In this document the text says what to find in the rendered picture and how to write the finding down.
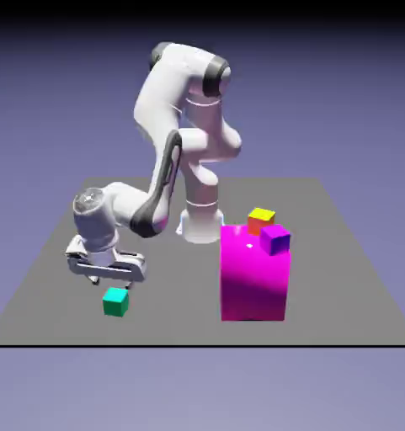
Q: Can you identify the large magenta box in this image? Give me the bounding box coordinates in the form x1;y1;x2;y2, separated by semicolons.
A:
220;223;293;322

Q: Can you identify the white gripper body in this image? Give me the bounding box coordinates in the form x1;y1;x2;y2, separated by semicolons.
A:
66;250;147;283

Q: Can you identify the small orange cube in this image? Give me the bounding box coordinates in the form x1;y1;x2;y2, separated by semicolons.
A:
247;207;276;237

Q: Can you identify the small purple cube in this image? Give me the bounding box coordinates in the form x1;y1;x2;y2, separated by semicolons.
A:
259;224;291;257

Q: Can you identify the small green cube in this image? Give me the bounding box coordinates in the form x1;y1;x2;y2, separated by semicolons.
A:
102;286;130;318

